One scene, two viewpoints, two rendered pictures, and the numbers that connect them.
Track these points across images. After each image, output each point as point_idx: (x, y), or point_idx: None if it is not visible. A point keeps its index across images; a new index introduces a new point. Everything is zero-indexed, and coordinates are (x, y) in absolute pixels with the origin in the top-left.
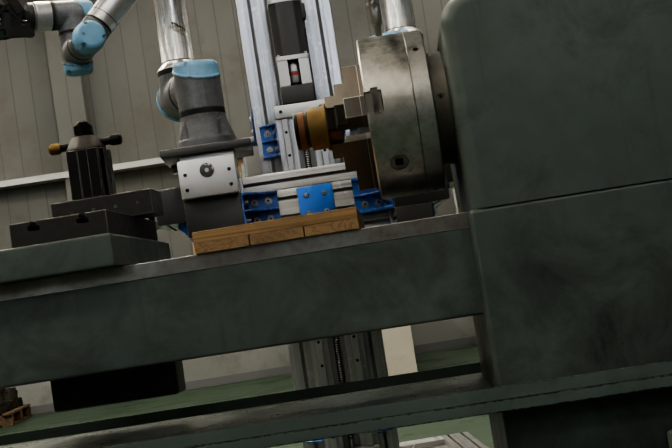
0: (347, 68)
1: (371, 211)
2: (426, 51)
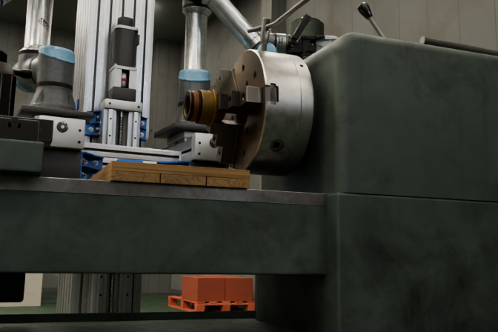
0: (225, 71)
1: None
2: None
